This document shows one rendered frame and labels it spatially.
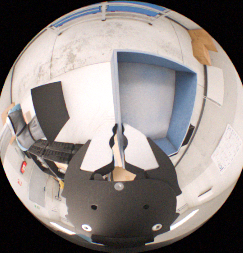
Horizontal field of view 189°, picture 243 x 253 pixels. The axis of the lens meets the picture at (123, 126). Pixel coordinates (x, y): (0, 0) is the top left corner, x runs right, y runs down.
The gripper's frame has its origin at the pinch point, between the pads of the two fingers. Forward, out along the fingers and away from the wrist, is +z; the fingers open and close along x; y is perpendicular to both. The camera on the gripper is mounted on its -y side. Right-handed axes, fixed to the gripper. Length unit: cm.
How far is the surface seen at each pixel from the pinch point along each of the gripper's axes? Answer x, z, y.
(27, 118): -87, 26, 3
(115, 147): -3.1, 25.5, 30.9
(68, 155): -40, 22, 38
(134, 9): 22, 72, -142
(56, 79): -42, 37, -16
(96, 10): -29, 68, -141
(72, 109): -33, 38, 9
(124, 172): 3, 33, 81
